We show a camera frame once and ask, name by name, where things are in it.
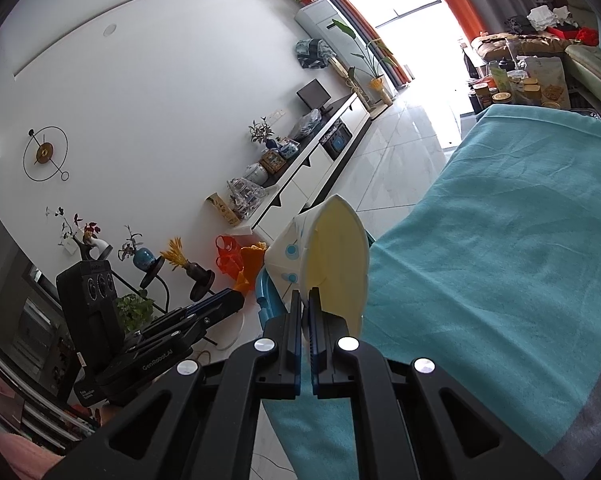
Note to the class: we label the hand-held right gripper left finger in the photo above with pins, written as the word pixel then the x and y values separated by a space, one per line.
pixel 295 340

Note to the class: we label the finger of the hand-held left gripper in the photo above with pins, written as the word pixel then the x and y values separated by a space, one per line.
pixel 215 305

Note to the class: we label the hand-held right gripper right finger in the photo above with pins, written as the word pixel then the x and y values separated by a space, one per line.
pixel 314 345

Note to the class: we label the white paper cup blue dots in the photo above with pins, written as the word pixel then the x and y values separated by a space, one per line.
pixel 330 250

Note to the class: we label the person's left forearm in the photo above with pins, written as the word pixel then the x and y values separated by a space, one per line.
pixel 35 455

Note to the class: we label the black vase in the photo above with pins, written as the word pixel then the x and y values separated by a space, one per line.
pixel 200 280

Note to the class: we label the green leafy potted plant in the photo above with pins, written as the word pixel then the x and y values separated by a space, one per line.
pixel 133 312

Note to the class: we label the orange plastic bag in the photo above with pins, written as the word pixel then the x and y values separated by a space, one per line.
pixel 228 255

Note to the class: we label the orange yellow cloth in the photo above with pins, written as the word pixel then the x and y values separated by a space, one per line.
pixel 250 265

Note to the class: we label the black round side stand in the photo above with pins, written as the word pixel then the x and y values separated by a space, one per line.
pixel 155 280

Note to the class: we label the yellow wheat bunch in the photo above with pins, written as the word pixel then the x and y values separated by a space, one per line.
pixel 174 252

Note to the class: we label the plant in blue round vase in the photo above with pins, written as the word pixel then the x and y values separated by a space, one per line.
pixel 138 252

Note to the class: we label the red leaf flower arrangement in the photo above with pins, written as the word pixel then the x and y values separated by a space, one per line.
pixel 75 230

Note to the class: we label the yellow patterned box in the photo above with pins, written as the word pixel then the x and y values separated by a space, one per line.
pixel 223 209

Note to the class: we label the glass ship model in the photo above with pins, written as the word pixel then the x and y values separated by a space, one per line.
pixel 245 194

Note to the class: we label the white ceramic jar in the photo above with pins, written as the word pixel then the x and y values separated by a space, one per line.
pixel 255 174

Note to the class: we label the white tv cabinet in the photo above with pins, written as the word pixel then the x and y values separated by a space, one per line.
pixel 305 170

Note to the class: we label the bonsai in blue vase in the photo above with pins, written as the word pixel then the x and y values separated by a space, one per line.
pixel 261 132

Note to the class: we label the clear plastic bag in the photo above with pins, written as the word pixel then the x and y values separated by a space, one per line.
pixel 304 124

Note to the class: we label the black monitor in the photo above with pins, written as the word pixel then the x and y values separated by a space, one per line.
pixel 313 95

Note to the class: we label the yellow floor vase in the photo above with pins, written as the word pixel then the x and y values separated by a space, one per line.
pixel 378 85

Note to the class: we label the standing fan with patterned cover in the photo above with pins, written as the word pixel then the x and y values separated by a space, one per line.
pixel 314 52

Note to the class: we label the tall leafy plant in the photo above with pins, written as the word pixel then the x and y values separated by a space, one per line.
pixel 365 55

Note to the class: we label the white standing air conditioner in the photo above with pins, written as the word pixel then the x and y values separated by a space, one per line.
pixel 320 20

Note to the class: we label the grey orange striped curtain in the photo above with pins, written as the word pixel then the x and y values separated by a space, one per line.
pixel 360 25

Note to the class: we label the cluttered coffee table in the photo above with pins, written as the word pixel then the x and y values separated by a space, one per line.
pixel 510 85

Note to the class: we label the black clothes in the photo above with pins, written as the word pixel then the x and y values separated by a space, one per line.
pixel 518 24

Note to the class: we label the green sectional sofa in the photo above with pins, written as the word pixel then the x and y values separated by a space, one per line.
pixel 585 65

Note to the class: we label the white clothes pile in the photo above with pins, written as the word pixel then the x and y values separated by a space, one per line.
pixel 548 17

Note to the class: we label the red clothes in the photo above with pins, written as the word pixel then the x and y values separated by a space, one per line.
pixel 578 35

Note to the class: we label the round black wall clock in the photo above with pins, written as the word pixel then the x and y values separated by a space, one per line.
pixel 45 154

